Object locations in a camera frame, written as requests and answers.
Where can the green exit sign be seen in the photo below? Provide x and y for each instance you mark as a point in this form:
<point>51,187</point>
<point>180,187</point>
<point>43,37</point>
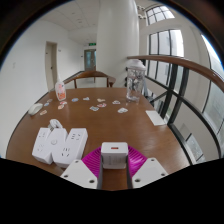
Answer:
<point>92,44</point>

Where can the white spray bottle orange label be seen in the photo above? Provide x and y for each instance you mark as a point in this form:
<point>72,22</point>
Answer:
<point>60,92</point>

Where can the grey double glass door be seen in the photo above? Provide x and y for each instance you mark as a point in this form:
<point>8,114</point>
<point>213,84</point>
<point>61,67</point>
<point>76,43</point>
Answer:
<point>90,60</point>

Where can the tall glass window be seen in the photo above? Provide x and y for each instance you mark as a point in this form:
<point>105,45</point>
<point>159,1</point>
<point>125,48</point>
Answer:
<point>166,50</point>

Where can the wooden handrail black balusters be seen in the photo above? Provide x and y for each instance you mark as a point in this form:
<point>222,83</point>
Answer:
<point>186,65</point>

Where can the small colourful sticker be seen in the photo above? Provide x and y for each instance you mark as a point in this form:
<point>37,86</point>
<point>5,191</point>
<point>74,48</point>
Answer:
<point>46,104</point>
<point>116,102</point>
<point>122,110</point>
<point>49,100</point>
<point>86,98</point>
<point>94,108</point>
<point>75,99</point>
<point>61,107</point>
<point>63,103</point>
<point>102,105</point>
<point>43,112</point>
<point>100,100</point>

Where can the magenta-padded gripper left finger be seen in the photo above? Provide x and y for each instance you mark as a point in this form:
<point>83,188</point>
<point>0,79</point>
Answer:
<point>80,175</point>

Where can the arched upper window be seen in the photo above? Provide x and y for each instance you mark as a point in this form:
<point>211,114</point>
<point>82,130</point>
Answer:
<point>159,14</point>

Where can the brown wooden chair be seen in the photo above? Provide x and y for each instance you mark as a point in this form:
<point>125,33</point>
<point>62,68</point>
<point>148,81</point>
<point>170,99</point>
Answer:
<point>90,74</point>

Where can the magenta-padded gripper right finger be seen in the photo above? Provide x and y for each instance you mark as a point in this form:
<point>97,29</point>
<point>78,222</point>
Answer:
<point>149,171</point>

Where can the white side door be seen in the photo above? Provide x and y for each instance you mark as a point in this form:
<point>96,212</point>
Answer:
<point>51,66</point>

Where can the clear plastic water bottle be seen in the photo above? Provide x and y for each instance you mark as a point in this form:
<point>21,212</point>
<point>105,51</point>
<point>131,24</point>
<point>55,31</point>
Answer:
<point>135,83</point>

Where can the white paper card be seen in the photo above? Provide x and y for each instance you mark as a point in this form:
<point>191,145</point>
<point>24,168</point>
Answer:
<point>155,118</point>

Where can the white computer mouse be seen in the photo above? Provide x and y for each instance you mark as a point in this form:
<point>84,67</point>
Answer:
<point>35,109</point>

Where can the white charger block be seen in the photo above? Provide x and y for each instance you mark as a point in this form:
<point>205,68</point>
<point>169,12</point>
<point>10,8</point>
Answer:
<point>114,156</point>

